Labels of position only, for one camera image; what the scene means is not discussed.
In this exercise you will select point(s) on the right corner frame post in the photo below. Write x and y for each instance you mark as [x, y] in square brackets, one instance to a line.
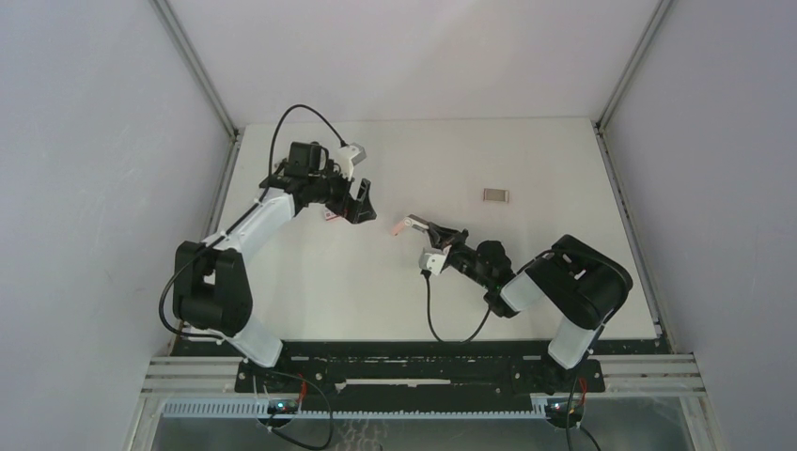
[639, 52]

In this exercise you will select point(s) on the left corner frame post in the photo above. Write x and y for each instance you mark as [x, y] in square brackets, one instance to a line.
[191, 58]

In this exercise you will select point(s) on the red white staple box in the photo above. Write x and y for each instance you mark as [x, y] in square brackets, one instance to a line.
[329, 216]

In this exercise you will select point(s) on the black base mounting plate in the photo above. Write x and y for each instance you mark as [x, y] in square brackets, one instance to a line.
[285, 378]

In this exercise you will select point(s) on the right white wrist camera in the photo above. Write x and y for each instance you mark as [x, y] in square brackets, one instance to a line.
[432, 260]

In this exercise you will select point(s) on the green circuit board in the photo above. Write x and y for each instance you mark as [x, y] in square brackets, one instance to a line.
[561, 415]
[278, 407]

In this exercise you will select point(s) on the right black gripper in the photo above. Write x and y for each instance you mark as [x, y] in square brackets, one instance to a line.
[443, 236]

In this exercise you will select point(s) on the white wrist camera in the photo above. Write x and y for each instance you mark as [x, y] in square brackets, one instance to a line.
[348, 157]
[432, 260]

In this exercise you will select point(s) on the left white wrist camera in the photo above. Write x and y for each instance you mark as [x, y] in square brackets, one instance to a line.
[348, 157]

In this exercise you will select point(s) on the white slotted cable duct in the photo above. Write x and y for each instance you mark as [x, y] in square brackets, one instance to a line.
[256, 408]

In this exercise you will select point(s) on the corner frame post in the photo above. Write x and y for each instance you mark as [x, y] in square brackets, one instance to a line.
[639, 52]
[191, 58]

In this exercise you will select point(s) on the right green circuit board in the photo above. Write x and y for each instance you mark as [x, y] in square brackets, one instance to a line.
[561, 415]

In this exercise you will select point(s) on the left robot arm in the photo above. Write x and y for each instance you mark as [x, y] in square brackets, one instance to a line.
[211, 288]

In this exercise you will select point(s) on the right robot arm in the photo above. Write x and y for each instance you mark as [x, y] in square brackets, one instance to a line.
[586, 286]

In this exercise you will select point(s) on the aluminium frame rail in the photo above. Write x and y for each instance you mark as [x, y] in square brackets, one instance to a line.
[663, 375]

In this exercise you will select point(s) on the left green circuit board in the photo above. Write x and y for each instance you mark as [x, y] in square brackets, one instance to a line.
[278, 407]

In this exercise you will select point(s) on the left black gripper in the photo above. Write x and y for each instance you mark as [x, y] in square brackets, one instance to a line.
[357, 210]

